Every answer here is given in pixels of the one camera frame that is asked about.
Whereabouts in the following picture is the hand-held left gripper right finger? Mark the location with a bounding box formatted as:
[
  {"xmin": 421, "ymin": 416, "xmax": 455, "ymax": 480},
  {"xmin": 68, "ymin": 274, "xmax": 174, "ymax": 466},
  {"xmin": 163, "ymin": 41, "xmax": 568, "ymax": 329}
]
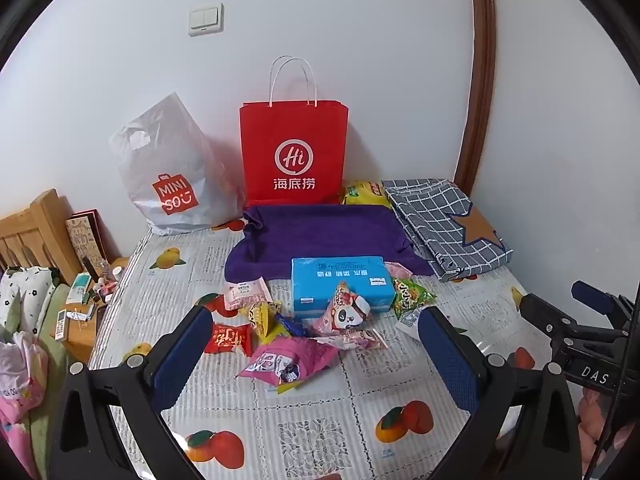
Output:
[{"xmin": 417, "ymin": 305, "xmax": 583, "ymax": 480}]

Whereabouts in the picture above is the purple towel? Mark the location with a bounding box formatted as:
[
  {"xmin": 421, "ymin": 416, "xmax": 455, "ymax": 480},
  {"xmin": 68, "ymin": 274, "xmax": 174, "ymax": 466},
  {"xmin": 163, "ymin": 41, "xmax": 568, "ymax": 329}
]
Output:
[{"xmin": 224, "ymin": 203, "xmax": 435, "ymax": 285}]

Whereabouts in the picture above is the yellow snack bag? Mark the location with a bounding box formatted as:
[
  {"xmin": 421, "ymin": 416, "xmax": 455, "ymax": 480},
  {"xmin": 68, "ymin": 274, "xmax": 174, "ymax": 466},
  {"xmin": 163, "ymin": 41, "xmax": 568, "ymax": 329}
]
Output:
[{"xmin": 341, "ymin": 180, "xmax": 393, "ymax": 208}]

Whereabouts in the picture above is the red paper bag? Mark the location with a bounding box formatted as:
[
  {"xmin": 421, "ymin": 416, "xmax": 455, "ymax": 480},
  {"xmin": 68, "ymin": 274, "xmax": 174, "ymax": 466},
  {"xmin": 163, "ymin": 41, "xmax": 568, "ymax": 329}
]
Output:
[{"xmin": 239, "ymin": 55, "xmax": 350, "ymax": 209}]

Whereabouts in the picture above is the white floral pillow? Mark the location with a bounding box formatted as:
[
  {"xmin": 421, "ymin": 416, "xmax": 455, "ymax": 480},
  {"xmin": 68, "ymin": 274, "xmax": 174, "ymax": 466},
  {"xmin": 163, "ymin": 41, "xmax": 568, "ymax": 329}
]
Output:
[{"xmin": 0, "ymin": 266, "xmax": 61, "ymax": 333}]

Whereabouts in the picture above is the blue tissue pack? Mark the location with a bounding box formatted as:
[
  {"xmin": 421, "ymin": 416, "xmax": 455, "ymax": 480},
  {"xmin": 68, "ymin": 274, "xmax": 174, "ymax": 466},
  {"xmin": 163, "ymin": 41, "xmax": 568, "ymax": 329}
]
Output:
[{"xmin": 290, "ymin": 256, "xmax": 396, "ymax": 318}]

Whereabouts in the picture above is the person's right hand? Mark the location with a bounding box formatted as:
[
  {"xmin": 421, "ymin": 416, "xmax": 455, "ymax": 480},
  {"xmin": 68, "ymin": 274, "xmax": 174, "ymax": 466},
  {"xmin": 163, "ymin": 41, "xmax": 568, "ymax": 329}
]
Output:
[{"xmin": 577, "ymin": 387, "xmax": 626, "ymax": 466}]

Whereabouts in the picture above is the pink bedding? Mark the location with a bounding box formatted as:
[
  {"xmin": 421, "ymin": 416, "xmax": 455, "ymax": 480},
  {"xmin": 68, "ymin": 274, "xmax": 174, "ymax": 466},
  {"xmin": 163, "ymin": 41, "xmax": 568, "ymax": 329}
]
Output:
[{"xmin": 0, "ymin": 332, "xmax": 51, "ymax": 461}]

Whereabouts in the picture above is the grey checked folded fabric box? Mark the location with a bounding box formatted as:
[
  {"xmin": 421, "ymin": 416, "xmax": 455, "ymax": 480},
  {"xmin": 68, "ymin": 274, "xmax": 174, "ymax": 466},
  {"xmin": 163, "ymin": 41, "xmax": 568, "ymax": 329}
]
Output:
[{"xmin": 381, "ymin": 177, "xmax": 514, "ymax": 282}]

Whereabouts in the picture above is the green white small box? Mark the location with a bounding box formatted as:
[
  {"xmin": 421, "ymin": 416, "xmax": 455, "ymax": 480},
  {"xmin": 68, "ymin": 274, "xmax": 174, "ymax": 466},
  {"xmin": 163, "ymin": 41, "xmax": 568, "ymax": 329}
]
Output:
[{"xmin": 69, "ymin": 274, "xmax": 92, "ymax": 306}]

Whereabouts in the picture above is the patterned gift box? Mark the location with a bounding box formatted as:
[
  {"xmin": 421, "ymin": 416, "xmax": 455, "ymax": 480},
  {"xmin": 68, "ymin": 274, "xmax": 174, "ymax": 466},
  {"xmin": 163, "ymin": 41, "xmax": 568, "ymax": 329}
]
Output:
[{"xmin": 65, "ymin": 209, "xmax": 121, "ymax": 278}]

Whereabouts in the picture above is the white light switch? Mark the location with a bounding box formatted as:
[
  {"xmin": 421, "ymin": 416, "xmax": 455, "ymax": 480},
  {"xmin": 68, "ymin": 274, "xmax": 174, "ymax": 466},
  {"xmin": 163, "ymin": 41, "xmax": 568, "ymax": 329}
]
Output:
[{"xmin": 188, "ymin": 3, "xmax": 225, "ymax": 37}]

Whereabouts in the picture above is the blue cookie packet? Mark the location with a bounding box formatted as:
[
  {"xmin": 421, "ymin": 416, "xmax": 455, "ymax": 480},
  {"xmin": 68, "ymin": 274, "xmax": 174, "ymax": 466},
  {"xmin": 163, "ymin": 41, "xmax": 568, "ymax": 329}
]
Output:
[{"xmin": 274, "ymin": 312, "xmax": 308, "ymax": 338}]

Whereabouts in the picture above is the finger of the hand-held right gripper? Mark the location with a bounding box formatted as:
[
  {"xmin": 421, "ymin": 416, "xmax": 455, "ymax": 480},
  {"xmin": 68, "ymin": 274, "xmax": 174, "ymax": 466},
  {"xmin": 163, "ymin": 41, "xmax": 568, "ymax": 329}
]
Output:
[
  {"xmin": 571, "ymin": 280, "xmax": 633, "ymax": 322},
  {"xmin": 518, "ymin": 292, "xmax": 621, "ymax": 342}
]

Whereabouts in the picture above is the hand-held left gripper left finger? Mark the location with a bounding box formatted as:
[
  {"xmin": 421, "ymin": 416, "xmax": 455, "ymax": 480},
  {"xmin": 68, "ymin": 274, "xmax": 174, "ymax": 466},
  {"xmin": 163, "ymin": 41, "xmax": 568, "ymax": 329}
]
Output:
[{"xmin": 47, "ymin": 304, "xmax": 216, "ymax": 480}]

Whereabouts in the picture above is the green triangular snack packet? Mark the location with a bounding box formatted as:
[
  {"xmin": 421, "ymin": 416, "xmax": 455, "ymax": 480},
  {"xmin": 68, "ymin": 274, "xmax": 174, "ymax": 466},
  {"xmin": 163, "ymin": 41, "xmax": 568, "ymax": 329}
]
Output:
[{"xmin": 391, "ymin": 277, "xmax": 437, "ymax": 320}]

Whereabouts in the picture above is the brown wooden door frame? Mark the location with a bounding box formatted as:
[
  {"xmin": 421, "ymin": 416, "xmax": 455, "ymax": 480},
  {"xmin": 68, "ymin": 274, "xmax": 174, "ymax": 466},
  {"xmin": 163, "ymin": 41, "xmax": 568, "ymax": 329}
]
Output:
[{"xmin": 452, "ymin": 0, "xmax": 496, "ymax": 196}]

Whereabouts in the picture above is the wooden headboard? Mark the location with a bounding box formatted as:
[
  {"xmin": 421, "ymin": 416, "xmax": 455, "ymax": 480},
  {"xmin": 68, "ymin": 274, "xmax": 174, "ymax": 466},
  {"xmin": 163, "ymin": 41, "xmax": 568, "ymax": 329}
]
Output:
[{"xmin": 0, "ymin": 189, "xmax": 83, "ymax": 286}]

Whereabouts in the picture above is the green blanket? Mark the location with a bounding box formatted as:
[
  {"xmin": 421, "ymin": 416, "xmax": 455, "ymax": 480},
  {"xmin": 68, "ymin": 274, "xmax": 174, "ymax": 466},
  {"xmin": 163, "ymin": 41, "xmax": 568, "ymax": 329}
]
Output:
[{"xmin": 27, "ymin": 280, "xmax": 73, "ymax": 466}]

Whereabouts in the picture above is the wooden nightstand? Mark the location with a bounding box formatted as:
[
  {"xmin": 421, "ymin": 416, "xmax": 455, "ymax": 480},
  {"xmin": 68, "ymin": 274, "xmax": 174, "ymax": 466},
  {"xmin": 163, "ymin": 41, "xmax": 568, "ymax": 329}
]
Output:
[{"xmin": 62, "ymin": 256, "xmax": 132, "ymax": 366}]

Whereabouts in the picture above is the yellow triangular snack packet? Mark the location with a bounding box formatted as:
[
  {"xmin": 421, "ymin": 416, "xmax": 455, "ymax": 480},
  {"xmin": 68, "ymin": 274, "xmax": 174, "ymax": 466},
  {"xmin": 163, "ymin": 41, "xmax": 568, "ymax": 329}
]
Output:
[{"xmin": 248, "ymin": 300, "xmax": 285, "ymax": 346}]

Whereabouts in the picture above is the pink panda snack packet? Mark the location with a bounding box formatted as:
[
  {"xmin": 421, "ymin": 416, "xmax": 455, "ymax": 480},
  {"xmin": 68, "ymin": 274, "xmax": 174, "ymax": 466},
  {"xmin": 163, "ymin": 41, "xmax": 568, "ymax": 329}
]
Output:
[{"xmin": 312, "ymin": 281, "xmax": 372, "ymax": 336}]

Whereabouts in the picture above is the white plastic shopping bag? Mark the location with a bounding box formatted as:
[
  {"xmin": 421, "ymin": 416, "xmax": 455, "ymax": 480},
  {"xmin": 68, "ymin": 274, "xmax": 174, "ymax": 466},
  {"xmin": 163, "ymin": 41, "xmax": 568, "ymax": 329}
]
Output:
[{"xmin": 108, "ymin": 91, "xmax": 247, "ymax": 237}]

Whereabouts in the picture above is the red snack packet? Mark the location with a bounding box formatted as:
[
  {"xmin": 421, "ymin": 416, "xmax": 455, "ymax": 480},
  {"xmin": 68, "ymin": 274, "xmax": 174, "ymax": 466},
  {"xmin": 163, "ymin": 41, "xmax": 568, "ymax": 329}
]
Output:
[{"xmin": 210, "ymin": 322, "xmax": 253, "ymax": 357}]

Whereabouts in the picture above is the large pink snack packet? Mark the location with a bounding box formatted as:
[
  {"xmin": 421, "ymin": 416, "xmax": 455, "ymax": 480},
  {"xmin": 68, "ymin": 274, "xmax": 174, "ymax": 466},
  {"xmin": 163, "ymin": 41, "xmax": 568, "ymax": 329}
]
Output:
[{"xmin": 236, "ymin": 336, "xmax": 346, "ymax": 386}]

